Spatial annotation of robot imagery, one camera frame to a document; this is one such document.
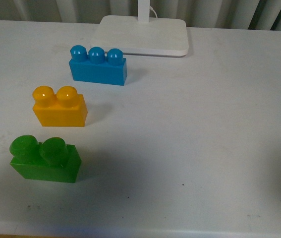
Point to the yellow two-stud block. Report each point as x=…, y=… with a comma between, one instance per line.
x=65, y=108

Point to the blue three-stud block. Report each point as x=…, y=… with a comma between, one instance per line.
x=97, y=66

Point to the green two-stud block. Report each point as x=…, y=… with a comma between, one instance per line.
x=52, y=160

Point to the white desk lamp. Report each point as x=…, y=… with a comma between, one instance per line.
x=142, y=34

